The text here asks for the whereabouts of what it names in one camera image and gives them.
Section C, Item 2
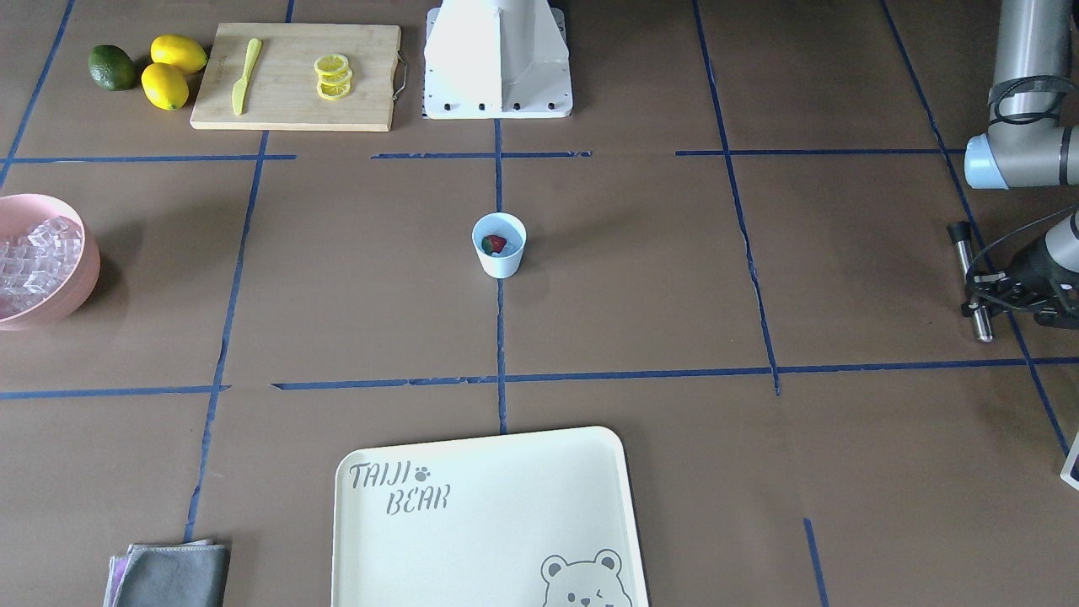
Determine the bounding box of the yellow plastic knife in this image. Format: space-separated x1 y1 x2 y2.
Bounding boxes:
231 38 262 116

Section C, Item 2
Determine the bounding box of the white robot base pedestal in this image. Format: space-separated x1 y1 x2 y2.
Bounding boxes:
421 1 574 120

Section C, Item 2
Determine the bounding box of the pink bowl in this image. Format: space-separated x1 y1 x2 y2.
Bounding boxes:
1 193 100 331

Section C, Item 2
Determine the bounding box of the lemon slices stack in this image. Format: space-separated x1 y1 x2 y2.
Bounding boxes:
314 53 353 101

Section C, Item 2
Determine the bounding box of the light blue plastic cup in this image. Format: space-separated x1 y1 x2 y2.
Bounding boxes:
472 212 528 279

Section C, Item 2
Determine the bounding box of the green avocado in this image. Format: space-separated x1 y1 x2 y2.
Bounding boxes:
88 45 137 92

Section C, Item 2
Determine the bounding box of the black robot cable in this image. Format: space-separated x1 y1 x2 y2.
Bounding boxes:
965 207 1079 317

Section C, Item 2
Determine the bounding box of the wooden cutting board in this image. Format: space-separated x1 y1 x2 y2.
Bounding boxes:
190 23 402 133

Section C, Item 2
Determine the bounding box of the yellow lemon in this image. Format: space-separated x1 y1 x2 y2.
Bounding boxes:
140 63 190 111
150 35 208 74

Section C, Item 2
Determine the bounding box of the clear ice cube pile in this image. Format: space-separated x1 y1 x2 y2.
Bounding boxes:
1 216 85 318

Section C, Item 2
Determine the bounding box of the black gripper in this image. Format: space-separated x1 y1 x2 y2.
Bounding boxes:
1003 244 1078 330

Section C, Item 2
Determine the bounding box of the cream bear serving tray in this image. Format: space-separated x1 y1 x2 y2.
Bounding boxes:
329 426 650 606

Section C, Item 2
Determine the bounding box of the steel muddler rod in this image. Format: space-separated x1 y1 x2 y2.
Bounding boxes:
947 222 994 343

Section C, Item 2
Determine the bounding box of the red strawberry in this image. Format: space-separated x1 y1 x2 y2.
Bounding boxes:
480 234 509 257

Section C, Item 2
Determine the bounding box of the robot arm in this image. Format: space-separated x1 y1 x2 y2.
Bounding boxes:
948 1 1078 342

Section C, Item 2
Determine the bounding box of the folded grey cloth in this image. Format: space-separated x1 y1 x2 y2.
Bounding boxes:
103 539 230 606

